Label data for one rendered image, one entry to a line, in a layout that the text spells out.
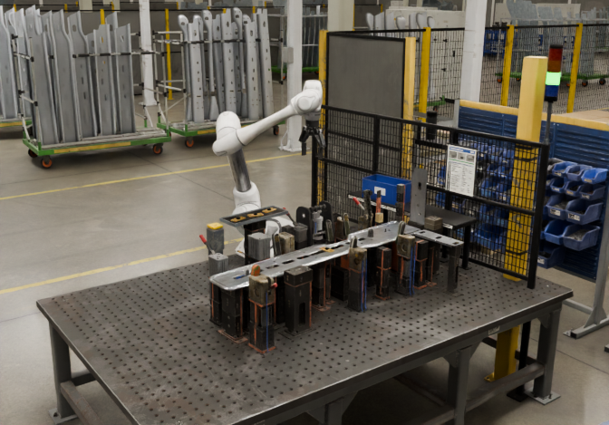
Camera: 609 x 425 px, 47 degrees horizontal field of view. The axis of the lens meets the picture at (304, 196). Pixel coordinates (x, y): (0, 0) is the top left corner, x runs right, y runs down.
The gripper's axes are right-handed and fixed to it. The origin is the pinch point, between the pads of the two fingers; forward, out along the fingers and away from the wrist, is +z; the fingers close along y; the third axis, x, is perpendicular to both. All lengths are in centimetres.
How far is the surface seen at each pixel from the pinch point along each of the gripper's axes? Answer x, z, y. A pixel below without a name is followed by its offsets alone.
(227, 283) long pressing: -78, 46, 28
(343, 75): 202, -14, -182
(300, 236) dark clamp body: -16.4, 41.2, 9.5
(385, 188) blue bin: 72, 34, -8
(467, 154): 90, 5, 39
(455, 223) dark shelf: 72, 43, 47
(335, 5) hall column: 540, -68, -545
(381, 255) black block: 14, 50, 43
